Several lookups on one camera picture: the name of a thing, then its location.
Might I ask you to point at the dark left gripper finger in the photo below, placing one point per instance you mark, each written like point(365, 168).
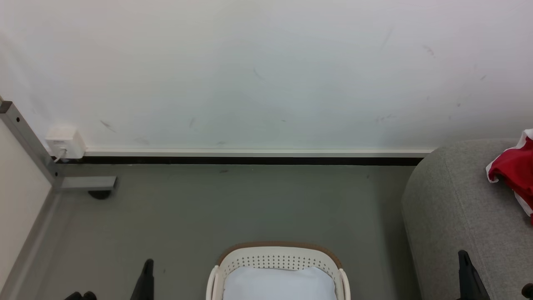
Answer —
point(145, 281)

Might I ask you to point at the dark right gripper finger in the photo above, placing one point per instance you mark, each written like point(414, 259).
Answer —
point(469, 279)

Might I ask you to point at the red basketball jersey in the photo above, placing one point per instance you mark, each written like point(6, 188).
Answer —
point(514, 171)

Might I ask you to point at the grey fabric sofa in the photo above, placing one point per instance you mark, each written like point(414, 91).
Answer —
point(462, 208)

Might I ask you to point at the black right wrist knob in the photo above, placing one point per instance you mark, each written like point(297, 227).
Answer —
point(528, 291)

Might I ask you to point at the black wrist knob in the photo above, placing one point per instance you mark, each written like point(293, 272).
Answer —
point(81, 296)
point(528, 291)

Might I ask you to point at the black left wrist knob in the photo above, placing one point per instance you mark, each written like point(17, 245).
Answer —
point(81, 296)

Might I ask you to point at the black rubber foot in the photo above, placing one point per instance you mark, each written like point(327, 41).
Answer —
point(100, 194)

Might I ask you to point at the grey metal foot bar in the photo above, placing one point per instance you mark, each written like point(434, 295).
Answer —
point(88, 182)

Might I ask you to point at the white plastic laundry basket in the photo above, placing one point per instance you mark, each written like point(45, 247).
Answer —
point(277, 260)

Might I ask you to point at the pale white cloth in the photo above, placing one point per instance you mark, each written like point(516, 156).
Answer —
point(279, 284)

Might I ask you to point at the beige partition panel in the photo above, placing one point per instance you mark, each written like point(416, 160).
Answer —
point(18, 200)

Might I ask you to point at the white wall socket box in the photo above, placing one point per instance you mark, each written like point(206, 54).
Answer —
point(65, 141)

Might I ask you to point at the grey metal partition frame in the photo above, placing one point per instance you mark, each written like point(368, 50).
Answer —
point(29, 143)

